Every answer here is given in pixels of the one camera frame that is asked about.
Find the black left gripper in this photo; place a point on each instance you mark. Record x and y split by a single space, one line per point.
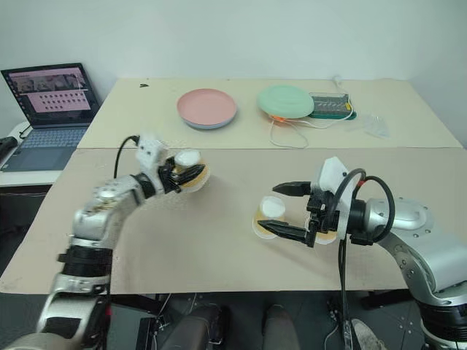
168 180

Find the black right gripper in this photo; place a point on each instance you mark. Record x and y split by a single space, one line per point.
324 213

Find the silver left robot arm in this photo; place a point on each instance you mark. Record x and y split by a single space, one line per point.
106 198

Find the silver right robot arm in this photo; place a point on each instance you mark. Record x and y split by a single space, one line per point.
412 218

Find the light blue plastic plate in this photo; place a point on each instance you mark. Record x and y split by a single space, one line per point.
208 125

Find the pink plastic plate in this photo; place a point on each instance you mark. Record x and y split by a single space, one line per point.
206 104

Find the mint green plastic plate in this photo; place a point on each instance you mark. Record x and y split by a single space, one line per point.
284 100

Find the green screwdriver bit box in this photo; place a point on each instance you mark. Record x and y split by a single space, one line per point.
330 104

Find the dark rounded shape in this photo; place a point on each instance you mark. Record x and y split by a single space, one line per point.
197 328
281 328

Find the clear plastic bag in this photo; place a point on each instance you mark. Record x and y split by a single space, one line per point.
376 125

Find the black table foot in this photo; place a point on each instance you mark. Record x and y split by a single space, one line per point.
386 299

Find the open laptop computer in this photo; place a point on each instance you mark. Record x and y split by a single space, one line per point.
54 109

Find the grey shoe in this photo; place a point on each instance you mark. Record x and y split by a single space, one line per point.
368 335

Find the black box under table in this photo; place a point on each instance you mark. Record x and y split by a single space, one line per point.
147 333

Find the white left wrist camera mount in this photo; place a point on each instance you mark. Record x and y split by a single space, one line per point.
149 150

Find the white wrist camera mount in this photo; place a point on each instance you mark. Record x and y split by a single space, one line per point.
333 171
149 150

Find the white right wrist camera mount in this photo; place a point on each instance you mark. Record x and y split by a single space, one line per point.
333 171

